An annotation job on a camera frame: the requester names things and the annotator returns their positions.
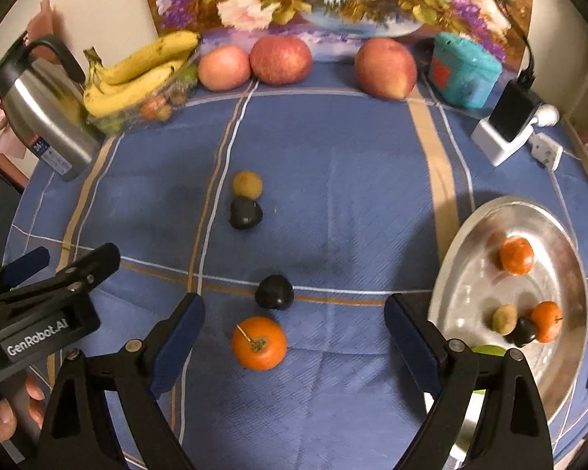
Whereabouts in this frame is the orange with long stem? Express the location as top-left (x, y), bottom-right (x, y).
top-left (231, 316), bottom-right (288, 371)

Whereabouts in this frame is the pale red apple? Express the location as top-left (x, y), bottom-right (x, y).
top-left (197, 45), bottom-right (252, 92)

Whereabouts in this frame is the small brown fruit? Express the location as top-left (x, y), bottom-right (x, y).
top-left (159, 95), bottom-right (184, 121)

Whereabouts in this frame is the white charging dock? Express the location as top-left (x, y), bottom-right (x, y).
top-left (470, 117), bottom-right (535, 167)

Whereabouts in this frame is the black charging cable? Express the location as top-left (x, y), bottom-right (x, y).
top-left (480, 0), bottom-right (537, 86)

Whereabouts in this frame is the silver metal plate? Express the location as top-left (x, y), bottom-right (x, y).
top-left (427, 196), bottom-right (588, 434)

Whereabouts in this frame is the large red apple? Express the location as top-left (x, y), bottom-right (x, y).
top-left (355, 38), bottom-right (418, 101)

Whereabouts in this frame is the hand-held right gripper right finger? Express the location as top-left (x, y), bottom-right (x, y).
top-left (383, 293), bottom-right (554, 470)

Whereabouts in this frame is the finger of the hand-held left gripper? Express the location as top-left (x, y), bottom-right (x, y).
top-left (0, 247), bottom-right (51, 299)
top-left (0, 243), bottom-right (122, 305)

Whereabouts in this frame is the brown longan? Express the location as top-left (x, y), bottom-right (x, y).
top-left (492, 304), bottom-right (519, 336)
top-left (232, 170), bottom-right (264, 201)

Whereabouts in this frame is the teal box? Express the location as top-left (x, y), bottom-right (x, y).
top-left (431, 32), bottom-right (502, 110)

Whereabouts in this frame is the dark red apple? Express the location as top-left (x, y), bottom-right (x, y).
top-left (250, 36), bottom-right (313, 85)

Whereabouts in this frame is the black plum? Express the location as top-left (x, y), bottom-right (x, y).
top-left (508, 316), bottom-right (539, 348)
top-left (254, 275), bottom-right (294, 311)
top-left (228, 197), bottom-right (264, 230)

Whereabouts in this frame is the yellow banana bunch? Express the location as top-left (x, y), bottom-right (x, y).
top-left (82, 30), bottom-right (201, 118)

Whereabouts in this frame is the stainless steel thermos jug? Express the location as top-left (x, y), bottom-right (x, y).
top-left (0, 35), bottom-right (106, 182)

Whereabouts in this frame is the person's left hand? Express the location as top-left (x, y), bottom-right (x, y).
top-left (0, 374), bottom-right (48, 445)

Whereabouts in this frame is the clear plastic fruit container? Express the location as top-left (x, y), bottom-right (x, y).
top-left (85, 54), bottom-right (199, 135)

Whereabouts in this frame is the orange with short stem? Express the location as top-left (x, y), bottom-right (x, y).
top-left (530, 301), bottom-right (564, 344)

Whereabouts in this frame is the white power strip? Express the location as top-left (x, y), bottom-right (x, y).
top-left (528, 132), bottom-right (564, 171)

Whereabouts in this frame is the white round plug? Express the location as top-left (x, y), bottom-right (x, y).
top-left (532, 104), bottom-right (560, 128)

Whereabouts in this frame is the blue plaid tablecloth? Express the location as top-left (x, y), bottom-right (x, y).
top-left (2, 78), bottom-right (588, 470)

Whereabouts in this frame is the stemless orange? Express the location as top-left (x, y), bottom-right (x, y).
top-left (499, 236), bottom-right (535, 276)

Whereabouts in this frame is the small green fruit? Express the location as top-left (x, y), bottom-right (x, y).
top-left (95, 115), bottom-right (128, 135)

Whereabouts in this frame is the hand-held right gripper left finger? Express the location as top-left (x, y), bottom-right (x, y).
top-left (38, 292), bottom-right (207, 470)

